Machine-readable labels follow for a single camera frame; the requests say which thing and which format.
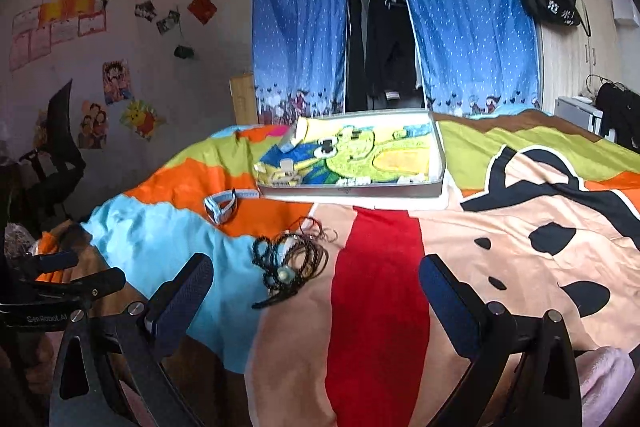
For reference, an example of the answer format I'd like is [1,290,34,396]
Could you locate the light blue smart watch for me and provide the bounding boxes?
[203,188,260,225]

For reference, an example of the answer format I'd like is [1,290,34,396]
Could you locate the black office chair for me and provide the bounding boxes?
[9,79,86,235]

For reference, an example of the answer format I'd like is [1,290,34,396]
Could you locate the family drawing poster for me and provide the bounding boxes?
[77,101,108,150]

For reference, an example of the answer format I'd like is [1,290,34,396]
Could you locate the colourful cartoon bed sheet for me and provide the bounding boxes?
[46,109,639,426]

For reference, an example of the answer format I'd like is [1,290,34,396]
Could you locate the pink towel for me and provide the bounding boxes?
[575,347,634,427]

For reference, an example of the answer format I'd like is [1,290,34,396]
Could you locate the white tray with frog picture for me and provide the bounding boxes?
[254,109,446,198]

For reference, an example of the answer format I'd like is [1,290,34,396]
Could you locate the cartoon boy poster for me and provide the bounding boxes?
[102,60,134,105]

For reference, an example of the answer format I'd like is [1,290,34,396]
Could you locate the wooden cabinet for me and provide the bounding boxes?
[229,74,258,126]

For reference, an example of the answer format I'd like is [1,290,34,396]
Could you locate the dark clothes in wardrobe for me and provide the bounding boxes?
[345,0,424,112]

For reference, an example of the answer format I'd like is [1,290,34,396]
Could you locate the small green hanging pouch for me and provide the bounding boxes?
[174,25,195,60]

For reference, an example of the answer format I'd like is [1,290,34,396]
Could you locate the black clothes on rack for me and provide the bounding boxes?
[585,74,640,153]

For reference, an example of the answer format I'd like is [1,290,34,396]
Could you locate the blue dotted wardrobe curtain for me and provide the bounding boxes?
[252,0,540,124]

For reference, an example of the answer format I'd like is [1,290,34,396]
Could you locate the white hanging paper bag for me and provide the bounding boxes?
[611,0,639,27]

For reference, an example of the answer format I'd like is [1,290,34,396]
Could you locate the white box by wall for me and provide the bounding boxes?
[554,96,605,138]

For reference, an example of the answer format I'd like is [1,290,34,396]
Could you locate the certificates on wall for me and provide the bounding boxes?
[9,0,110,72]

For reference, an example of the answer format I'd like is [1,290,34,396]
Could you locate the photos on wall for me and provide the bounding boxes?
[134,0,180,35]

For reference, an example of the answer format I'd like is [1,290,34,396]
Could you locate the red diamond wall paper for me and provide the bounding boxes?
[188,0,217,25]

